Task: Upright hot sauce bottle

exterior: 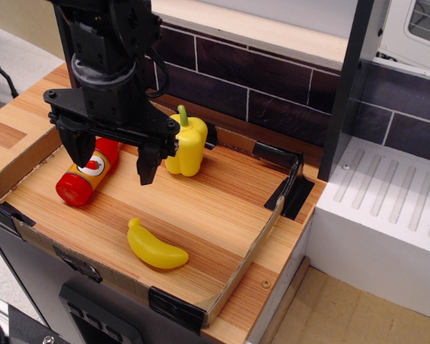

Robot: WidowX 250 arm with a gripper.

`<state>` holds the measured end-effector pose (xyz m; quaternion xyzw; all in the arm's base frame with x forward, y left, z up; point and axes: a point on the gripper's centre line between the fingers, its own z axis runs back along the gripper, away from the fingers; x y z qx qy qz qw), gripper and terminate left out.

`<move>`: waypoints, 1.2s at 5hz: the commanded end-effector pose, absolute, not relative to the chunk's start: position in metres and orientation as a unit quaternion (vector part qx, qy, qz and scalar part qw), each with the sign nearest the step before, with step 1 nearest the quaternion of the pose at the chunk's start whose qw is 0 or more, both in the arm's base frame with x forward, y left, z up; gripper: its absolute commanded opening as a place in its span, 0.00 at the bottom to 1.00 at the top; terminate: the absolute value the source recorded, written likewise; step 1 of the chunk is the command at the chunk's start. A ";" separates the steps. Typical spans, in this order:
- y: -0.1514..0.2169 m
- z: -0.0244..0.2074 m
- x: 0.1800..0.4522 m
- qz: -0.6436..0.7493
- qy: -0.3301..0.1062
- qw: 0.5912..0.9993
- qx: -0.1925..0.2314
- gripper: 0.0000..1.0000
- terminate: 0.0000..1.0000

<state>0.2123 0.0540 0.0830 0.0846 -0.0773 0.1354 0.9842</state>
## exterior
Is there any white ridged drainboard sink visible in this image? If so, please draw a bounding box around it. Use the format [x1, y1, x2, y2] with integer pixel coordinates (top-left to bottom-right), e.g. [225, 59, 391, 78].
[307, 138, 430, 317]

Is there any yellow toy bell pepper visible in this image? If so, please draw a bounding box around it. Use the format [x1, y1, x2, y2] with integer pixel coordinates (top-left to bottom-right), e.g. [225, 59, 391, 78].
[165, 105, 208, 177]

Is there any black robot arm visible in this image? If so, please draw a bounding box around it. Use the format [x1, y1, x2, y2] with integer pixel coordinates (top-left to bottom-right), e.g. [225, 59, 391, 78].
[44, 1, 180, 185]

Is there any yellow toy banana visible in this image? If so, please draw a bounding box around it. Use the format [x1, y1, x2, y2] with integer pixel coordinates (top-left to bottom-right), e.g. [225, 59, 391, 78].
[127, 218, 189, 269]

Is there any red hot sauce bottle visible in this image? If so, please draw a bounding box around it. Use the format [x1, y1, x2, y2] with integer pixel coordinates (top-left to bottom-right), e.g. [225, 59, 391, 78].
[55, 138, 119, 206]

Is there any black cable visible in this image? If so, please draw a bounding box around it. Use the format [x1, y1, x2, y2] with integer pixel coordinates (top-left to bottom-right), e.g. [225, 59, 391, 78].
[145, 49, 171, 100]

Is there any white appliance with rack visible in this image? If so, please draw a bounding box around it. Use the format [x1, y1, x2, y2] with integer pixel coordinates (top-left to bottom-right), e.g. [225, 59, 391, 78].
[378, 0, 430, 71]

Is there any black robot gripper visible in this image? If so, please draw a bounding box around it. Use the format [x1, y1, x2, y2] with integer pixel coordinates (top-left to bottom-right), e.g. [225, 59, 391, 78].
[44, 59, 180, 186]

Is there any brown cardboard fence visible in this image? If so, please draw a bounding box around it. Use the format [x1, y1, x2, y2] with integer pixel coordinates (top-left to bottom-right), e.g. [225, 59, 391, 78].
[0, 105, 311, 328]

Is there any black vertical post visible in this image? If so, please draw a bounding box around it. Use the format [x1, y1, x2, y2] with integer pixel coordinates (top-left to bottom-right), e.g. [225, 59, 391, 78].
[318, 0, 390, 181]

